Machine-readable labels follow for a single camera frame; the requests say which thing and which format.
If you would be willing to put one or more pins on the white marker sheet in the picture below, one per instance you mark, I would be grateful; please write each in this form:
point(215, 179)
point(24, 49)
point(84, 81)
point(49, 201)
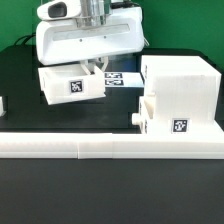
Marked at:
point(123, 79)

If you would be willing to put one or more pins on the white drawer housing box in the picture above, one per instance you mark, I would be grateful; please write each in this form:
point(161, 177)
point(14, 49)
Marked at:
point(186, 90)

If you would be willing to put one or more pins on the white front drawer with knob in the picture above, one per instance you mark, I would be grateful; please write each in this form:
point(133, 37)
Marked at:
point(144, 117)

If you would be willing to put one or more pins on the white L-shaped fence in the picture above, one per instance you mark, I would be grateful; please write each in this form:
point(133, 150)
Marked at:
point(110, 146)

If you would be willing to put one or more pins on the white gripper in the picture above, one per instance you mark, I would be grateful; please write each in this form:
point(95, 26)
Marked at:
point(61, 41)

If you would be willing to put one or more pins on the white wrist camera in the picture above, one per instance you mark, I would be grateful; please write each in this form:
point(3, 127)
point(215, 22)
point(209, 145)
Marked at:
point(59, 9)

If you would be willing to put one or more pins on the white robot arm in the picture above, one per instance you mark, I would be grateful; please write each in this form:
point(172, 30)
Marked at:
point(94, 13)

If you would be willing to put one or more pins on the white drawer tray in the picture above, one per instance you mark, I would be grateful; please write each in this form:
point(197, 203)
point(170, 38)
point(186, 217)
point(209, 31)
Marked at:
point(70, 83)

